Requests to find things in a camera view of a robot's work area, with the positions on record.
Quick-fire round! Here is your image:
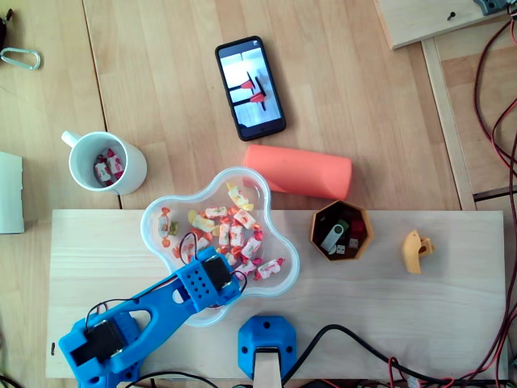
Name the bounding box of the yellow white wrapped candy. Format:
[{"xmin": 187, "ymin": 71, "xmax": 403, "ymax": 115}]
[
  {"xmin": 187, "ymin": 209, "xmax": 216, "ymax": 233},
  {"xmin": 225, "ymin": 182, "xmax": 255, "ymax": 212}
]

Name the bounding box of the orange cylindrical case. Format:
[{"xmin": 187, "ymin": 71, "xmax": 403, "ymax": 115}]
[{"xmin": 243, "ymin": 144, "xmax": 354, "ymax": 201}]

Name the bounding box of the brown hexagonal container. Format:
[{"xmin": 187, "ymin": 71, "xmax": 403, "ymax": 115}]
[{"xmin": 309, "ymin": 199, "xmax": 375, "ymax": 263}]

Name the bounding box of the clear Haribo candy tub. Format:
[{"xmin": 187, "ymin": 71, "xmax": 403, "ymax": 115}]
[{"xmin": 140, "ymin": 167, "xmax": 301, "ymax": 328}]

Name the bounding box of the silver USB stick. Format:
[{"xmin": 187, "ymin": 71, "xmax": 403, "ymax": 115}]
[{"xmin": 321, "ymin": 224, "xmax": 351, "ymax": 252}]

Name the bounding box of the black smartphone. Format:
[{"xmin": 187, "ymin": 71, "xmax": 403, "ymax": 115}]
[{"xmin": 214, "ymin": 35, "xmax": 287, "ymax": 142}]

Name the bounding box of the white ceramic mug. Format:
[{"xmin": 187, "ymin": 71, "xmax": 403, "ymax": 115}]
[{"xmin": 61, "ymin": 130, "xmax": 148, "ymax": 196}]

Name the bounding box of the yellow 3D-printed part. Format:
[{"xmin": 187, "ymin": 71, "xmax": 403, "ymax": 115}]
[{"xmin": 401, "ymin": 230, "xmax": 436, "ymax": 275}]

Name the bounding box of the light wooden base board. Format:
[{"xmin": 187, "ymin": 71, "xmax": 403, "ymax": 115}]
[{"xmin": 46, "ymin": 209, "xmax": 508, "ymax": 381}]

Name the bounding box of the small wooden board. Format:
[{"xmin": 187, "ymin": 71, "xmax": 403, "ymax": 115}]
[{"xmin": 373, "ymin": 0, "xmax": 517, "ymax": 51}]

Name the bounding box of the white box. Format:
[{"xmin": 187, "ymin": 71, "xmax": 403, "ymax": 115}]
[{"xmin": 0, "ymin": 151, "xmax": 25, "ymax": 234}]

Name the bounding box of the silver carabiner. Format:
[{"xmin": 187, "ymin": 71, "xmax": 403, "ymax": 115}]
[{"xmin": 0, "ymin": 47, "xmax": 42, "ymax": 70}]

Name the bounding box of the grey metal part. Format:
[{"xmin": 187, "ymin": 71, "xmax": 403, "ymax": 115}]
[{"xmin": 472, "ymin": 0, "xmax": 509, "ymax": 16}]

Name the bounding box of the black object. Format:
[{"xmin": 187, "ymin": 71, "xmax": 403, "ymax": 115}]
[{"xmin": 0, "ymin": 8, "xmax": 13, "ymax": 46}]

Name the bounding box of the blue post base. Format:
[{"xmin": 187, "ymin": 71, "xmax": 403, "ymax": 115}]
[{"xmin": 237, "ymin": 315, "xmax": 298, "ymax": 381}]

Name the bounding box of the thick black cable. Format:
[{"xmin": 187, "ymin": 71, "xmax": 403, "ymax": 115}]
[{"xmin": 281, "ymin": 324, "xmax": 460, "ymax": 386}]

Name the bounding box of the wooden post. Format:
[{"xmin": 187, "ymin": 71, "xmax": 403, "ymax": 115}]
[{"xmin": 252, "ymin": 347, "xmax": 282, "ymax": 388}]

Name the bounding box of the thin black cable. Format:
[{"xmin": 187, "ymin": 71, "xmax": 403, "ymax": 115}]
[{"xmin": 137, "ymin": 370, "xmax": 221, "ymax": 388}]

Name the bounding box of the wooden rail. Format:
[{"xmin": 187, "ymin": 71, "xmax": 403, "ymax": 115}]
[{"xmin": 421, "ymin": 36, "xmax": 478, "ymax": 212}]

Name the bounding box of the red black cable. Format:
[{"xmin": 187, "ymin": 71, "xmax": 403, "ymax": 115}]
[{"xmin": 470, "ymin": 15, "xmax": 517, "ymax": 383}]

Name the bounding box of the thin red wire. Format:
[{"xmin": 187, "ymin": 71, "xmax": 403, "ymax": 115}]
[{"xmin": 386, "ymin": 355, "xmax": 456, "ymax": 388}]

